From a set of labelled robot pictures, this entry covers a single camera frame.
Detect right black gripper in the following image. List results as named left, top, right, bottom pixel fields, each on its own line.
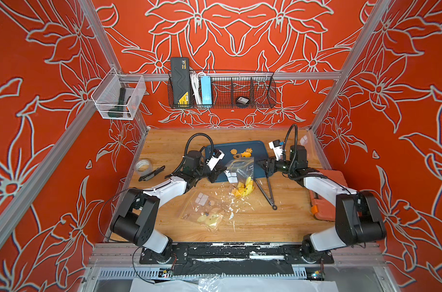
left=255, top=156, right=296, bottom=176

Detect metal kitchen tongs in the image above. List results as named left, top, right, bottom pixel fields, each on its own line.
left=253, top=176, right=278, bottom=210

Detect clear bag yellow dog print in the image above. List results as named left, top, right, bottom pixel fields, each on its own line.
left=300, top=135, right=310, bottom=147

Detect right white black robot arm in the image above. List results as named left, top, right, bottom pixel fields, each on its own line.
left=257, top=124, right=387, bottom=262

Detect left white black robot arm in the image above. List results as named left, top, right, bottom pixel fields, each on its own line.
left=110, top=133, right=226, bottom=262

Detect clear zip bag white labels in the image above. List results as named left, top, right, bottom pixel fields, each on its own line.
left=179, top=191, right=229, bottom=231

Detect teal plastic tray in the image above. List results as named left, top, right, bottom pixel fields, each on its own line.
left=214, top=141, right=268, bottom=178

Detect clear tape roll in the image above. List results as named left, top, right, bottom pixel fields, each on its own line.
left=134, top=159, right=153, bottom=176

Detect orange plastic tool case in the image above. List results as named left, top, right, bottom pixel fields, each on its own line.
left=309, top=169, right=347, bottom=222

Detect black marker pen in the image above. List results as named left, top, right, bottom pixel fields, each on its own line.
left=138, top=165, right=166, bottom=181

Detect orange fish cookie large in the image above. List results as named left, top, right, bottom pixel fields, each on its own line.
left=240, top=152, right=251, bottom=158

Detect light blue box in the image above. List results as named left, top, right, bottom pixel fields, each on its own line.
left=200, top=75, right=212, bottom=107

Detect black box yellow label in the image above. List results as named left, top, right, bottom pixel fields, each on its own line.
left=171, top=57, right=192, bottom=108

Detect black wire wall basket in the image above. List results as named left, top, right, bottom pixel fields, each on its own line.
left=168, top=70, right=278, bottom=110

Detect black mounting base rail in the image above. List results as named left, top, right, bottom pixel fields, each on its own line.
left=139, top=242, right=335, bottom=266

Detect white coiled cable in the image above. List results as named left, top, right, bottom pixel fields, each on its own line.
left=190, top=72, right=203, bottom=107

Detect dark green tool handle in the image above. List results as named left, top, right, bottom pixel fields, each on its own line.
left=108, top=87, right=126, bottom=118

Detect clear acrylic wall bin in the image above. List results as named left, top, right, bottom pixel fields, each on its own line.
left=92, top=68, right=146, bottom=120

